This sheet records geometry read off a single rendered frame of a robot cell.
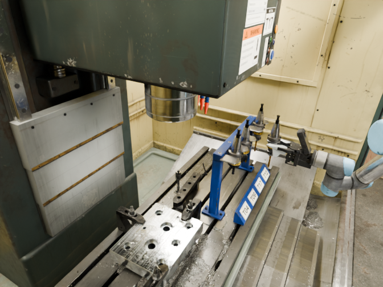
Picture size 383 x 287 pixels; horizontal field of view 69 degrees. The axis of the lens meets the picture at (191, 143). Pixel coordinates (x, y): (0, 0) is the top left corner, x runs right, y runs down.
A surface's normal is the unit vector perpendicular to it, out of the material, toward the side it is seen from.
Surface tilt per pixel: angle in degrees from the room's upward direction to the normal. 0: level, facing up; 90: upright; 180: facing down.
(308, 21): 90
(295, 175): 25
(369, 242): 0
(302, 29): 90
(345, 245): 0
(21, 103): 90
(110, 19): 90
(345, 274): 0
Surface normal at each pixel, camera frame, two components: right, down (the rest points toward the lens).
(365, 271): 0.03, -0.88
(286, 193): -0.17, -0.63
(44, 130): 0.88, 0.25
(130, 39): -0.48, 0.41
